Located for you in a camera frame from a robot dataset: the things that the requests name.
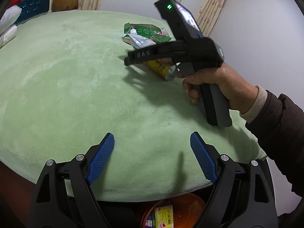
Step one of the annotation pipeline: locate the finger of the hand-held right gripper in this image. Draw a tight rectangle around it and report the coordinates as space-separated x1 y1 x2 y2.
123 40 187 67

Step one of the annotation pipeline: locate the person's right hand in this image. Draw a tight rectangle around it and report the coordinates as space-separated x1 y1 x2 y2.
176 62 259 114

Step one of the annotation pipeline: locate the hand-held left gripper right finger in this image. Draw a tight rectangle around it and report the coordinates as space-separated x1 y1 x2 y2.
190 131 279 228

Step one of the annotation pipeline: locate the cream and blue headboard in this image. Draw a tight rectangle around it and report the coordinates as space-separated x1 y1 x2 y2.
9 0 51 26

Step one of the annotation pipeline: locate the yellow foil packet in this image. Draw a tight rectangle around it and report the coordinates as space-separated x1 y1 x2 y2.
144 57 178 82

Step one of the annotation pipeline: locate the yellow medicine box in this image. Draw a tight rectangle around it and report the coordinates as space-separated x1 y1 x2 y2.
154 205 175 228

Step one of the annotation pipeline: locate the person's right forearm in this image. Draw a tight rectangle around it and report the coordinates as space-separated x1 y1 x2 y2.
239 84 304 219

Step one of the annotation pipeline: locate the floral white pillow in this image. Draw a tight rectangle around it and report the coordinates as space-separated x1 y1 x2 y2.
0 3 23 35

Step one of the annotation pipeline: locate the white squeeze tube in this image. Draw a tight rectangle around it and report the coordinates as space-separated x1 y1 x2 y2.
129 28 157 51

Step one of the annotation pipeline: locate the orange plastic bin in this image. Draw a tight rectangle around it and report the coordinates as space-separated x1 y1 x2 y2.
141 193 207 228

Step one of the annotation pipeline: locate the green torn carton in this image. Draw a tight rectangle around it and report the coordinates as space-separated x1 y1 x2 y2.
123 22 173 45

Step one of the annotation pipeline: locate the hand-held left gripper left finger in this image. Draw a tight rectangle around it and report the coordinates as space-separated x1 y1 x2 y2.
28 132 115 228

